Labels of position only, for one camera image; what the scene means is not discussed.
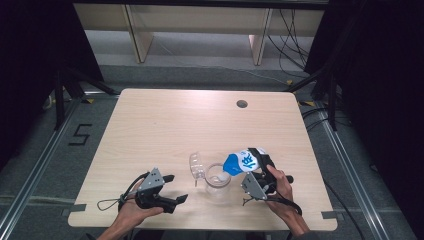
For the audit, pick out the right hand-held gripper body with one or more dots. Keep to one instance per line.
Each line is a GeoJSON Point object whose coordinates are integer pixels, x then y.
{"type": "Point", "coordinates": [254, 188]}

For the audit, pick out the black metal stand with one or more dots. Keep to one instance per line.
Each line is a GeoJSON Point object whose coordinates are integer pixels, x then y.
{"type": "Point", "coordinates": [331, 96]}
{"type": "Point", "coordinates": [60, 100]}

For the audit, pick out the person's left hand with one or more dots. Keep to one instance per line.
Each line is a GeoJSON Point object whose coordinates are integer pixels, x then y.
{"type": "Point", "coordinates": [131, 216]}

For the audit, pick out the aluminium floor rail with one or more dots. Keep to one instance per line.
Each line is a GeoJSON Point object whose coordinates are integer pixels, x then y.
{"type": "Point", "coordinates": [350, 166]}
{"type": "Point", "coordinates": [36, 170]}

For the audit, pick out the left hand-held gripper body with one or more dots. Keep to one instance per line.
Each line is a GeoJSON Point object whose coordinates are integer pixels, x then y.
{"type": "Point", "coordinates": [151, 181]}

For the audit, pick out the white and blue bag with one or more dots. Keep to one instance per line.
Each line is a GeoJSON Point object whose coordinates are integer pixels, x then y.
{"type": "Point", "coordinates": [241, 163]}

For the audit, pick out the clear glass measuring jug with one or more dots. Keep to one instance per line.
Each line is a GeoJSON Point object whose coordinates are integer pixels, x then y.
{"type": "Point", "coordinates": [218, 186]}

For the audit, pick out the person's right hand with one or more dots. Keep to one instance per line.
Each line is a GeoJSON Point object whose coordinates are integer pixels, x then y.
{"type": "Point", "coordinates": [283, 195]}

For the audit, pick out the light wooden desk frame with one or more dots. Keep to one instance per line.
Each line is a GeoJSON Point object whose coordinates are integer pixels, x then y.
{"type": "Point", "coordinates": [200, 20]}

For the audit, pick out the grey tape piece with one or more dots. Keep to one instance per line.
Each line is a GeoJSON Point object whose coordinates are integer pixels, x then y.
{"type": "Point", "coordinates": [330, 215]}
{"type": "Point", "coordinates": [78, 207]}

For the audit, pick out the black curtain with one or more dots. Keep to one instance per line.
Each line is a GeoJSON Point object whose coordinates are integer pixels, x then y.
{"type": "Point", "coordinates": [33, 66]}
{"type": "Point", "coordinates": [383, 100]}

